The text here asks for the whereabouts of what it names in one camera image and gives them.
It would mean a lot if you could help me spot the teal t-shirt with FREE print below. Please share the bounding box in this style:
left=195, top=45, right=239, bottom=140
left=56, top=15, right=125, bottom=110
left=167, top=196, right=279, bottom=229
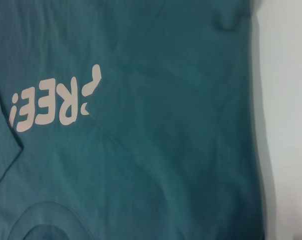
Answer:
left=0, top=0, right=268, bottom=240

